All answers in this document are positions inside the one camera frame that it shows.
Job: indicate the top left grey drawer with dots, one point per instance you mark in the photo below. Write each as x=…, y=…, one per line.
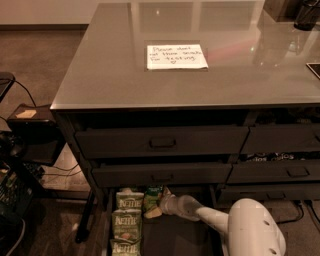
x=160, y=141

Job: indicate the green rice chip bag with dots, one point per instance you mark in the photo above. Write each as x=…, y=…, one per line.
x=152, y=197

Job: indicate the grey drawer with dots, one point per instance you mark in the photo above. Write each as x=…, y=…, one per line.
x=304, y=191
x=275, y=172
x=283, y=138
x=160, y=141
x=161, y=174

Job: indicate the white handwritten paper note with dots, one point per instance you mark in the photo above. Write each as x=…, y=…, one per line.
x=167, y=57

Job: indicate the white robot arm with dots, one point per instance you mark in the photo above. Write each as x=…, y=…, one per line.
x=246, y=226

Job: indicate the snack bags in right drawer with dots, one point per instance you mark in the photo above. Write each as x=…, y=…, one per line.
x=279, y=156

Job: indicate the middle Kettle chip bag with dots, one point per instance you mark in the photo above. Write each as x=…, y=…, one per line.
x=127, y=224

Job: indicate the bottom Kettle chip bag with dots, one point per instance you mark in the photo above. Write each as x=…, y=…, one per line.
x=123, y=247

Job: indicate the open bottom left drawer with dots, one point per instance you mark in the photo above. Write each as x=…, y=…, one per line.
x=171, y=235

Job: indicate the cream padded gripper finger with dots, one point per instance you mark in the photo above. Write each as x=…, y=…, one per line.
x=153, y=212

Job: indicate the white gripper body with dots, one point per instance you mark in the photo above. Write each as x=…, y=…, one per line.
x=171, y=203

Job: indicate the middle right grey drawer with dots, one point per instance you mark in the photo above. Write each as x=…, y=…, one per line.
x=275, y=172

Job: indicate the dark green plastic crate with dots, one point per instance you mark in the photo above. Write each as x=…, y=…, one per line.
x=15, y=196

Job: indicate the black box with label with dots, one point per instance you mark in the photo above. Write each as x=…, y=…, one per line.
x=39, y=132

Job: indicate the top right grey drawer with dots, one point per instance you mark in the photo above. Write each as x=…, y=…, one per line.
x=283, y=138

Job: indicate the black mesh cup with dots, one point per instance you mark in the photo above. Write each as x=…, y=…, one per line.
x=308, y=15

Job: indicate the middle left grey drawer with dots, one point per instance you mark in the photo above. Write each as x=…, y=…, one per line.
x=161, y=174

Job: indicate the bottom right grey drawer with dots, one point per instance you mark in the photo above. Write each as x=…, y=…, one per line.
x=304, y=191

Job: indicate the grey cabinet with glossy top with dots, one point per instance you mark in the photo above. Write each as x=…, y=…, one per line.
x=258, y=74

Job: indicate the top Kettle chip bag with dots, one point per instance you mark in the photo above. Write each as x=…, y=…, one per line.
x=128, y=199

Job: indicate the kettle chip bag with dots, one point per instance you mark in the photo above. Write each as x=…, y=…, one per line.
x=123, y=247
x=128, y=199
x=127, y=224

